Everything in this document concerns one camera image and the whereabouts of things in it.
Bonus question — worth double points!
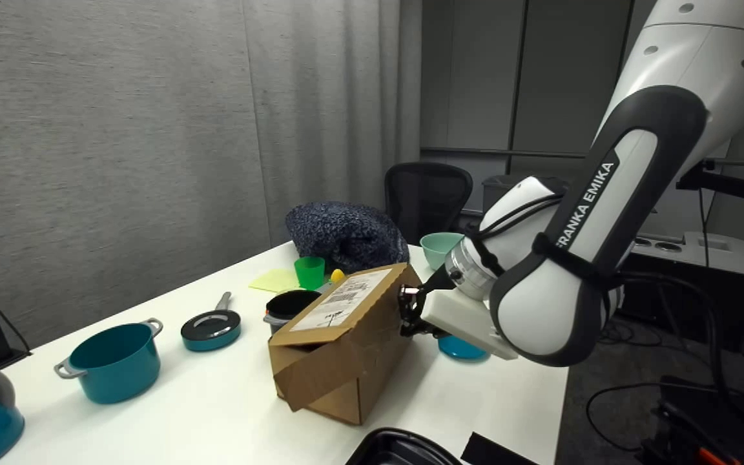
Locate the mint green bowl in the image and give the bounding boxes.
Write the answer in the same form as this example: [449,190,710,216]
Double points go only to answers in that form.
[416,231,471,274]

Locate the dark blue speckled cushion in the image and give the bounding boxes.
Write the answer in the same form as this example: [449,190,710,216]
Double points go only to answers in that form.
[282,199,412,276]

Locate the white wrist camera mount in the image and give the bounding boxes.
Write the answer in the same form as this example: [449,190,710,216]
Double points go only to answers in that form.
[420,288,523,365]

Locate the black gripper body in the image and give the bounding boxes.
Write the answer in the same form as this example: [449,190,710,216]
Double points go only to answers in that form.
[399,283,434,341]

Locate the black office chair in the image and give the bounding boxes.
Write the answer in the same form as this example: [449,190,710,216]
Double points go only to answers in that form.
[382,161,475,245]

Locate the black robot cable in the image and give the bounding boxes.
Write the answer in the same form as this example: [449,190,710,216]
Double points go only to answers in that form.
[614,267,744,408]

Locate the grey box on desk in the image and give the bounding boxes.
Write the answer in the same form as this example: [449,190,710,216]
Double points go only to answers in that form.
[625,226,744,293]

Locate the white table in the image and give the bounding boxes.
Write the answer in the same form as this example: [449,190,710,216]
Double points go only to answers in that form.
[0,239,585,465]

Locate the grey curtain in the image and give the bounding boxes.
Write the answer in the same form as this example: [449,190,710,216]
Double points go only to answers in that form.
[0,0,425,365]

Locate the small round dish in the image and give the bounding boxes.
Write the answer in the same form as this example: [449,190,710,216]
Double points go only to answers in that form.
[262,288,324,337]

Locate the brown cardboard box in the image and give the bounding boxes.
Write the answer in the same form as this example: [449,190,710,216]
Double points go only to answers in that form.
[266,262,425,429]

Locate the black camera boom bar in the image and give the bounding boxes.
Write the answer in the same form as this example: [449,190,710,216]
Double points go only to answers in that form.
[674,159,744,213]

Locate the black case on floor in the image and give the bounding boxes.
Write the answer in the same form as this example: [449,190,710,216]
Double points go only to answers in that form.
[638,376,744,465]

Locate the black ridged grill tray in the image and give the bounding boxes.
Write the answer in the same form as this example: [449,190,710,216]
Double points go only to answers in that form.
[345,426,466,465]

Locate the small black frying pan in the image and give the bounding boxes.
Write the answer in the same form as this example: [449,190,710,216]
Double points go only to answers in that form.
[178,289,247,354]

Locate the green plastic cup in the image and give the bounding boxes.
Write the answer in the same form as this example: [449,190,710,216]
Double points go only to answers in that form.
[292,253,331,296]

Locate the teal pot with handles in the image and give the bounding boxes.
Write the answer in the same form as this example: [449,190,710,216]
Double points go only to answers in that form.
[53,316,169,405]

